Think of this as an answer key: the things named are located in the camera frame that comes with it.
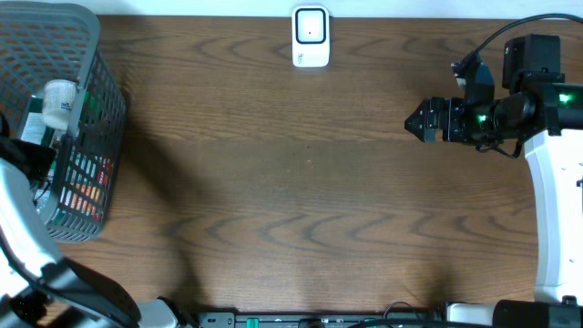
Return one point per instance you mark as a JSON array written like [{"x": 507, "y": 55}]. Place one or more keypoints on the grey plastic mesh basket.
[{"x": 42, "y": 42}]

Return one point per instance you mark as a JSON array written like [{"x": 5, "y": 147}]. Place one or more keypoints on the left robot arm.
[{"x": 35, "y": 272}]

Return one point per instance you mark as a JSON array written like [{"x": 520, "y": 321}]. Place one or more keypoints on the white plastic bottle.
[{"x": 58, "y": 101}]

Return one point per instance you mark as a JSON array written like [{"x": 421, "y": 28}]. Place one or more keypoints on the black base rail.
[{"x": 296, "y": 320}]

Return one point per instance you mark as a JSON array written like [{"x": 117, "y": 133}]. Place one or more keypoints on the white barcode scanner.
[{"x": 310, "y": 26}]

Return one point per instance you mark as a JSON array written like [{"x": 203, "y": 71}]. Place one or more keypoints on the green white instruction package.
[{"x": 36, "y": 131}]

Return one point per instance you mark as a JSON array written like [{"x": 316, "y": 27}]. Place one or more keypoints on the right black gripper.
[{"x": 454, "y": 109}]

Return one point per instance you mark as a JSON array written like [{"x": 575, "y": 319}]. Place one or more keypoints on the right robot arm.
[{"x": 543, "y": 115}]

